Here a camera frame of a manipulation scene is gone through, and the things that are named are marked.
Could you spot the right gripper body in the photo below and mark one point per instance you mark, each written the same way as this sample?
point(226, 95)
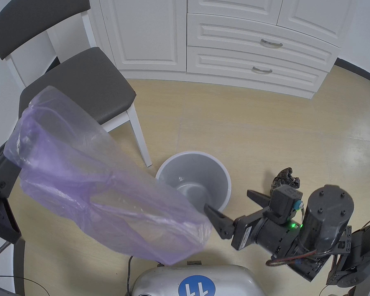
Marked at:
point(259, 231)

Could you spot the white chair dark grey seat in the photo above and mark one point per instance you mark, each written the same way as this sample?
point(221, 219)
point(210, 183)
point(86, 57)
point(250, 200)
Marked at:
point(89, 75)

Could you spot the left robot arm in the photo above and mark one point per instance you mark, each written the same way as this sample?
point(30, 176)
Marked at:
point(19, 267)

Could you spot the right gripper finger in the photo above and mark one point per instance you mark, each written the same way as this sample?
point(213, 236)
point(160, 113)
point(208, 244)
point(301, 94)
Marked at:
point(260, 199)
point(222, 223)

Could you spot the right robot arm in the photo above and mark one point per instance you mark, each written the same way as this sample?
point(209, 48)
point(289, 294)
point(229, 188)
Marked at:
point(326, 217)

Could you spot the purple plastic bag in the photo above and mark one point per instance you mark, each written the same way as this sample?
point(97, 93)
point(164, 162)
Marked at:
point(80, 171)

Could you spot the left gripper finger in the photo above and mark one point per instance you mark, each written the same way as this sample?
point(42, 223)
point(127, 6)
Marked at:
point(1, 177)

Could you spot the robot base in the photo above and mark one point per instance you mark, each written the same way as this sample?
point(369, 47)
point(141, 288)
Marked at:
point(222, 276)

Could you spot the white wardrobe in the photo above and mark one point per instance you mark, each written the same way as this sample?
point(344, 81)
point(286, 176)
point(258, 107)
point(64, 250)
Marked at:
point(234, 35)

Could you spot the white trash bin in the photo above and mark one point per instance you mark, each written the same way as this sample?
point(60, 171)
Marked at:
point(203, 165)

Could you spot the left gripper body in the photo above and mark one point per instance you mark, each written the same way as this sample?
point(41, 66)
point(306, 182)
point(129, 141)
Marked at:
point(1, 217)

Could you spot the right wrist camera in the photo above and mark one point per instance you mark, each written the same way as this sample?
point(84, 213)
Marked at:
point(283, 203)

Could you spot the crumpled black plastic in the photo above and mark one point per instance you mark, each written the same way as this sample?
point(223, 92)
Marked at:
point(285, 179)

